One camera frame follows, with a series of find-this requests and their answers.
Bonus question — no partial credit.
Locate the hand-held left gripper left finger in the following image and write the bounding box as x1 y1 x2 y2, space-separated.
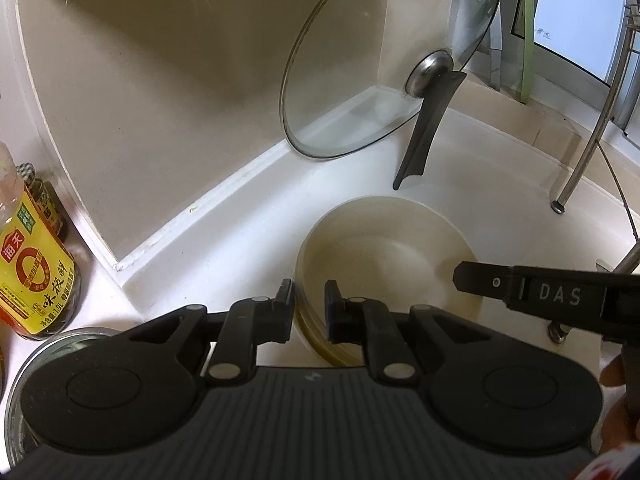
127 278 297 387

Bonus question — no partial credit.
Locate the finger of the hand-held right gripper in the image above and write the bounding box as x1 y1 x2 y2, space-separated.
452 259 517 300

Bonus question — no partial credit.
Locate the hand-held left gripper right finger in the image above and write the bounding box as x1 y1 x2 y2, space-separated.
323 279 502 382

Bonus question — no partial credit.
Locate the cream bowl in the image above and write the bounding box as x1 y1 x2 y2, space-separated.
299 195 482 311
293 200 483 367

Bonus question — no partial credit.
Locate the stainless steel basin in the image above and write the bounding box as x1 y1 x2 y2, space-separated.
0 327 132 467

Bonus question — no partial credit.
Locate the person's right hand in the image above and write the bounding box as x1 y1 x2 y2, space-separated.
599 354 640 454

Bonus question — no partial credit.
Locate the steel kitchen knife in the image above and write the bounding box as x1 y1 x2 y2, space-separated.
487 0 506 92

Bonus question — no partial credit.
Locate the glass pot lid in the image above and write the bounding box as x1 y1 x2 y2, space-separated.
278 0 503 191

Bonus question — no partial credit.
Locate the green chopping board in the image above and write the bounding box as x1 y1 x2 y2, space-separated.
509 0 539 106

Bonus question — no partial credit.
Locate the dark lidded jar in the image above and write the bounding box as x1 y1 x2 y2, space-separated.
14 162 70 242

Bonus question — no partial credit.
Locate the window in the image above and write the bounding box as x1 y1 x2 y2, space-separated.
529 0 640 127

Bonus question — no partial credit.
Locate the red handled seasoning bottle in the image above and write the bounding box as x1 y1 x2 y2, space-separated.
0 140 81 342

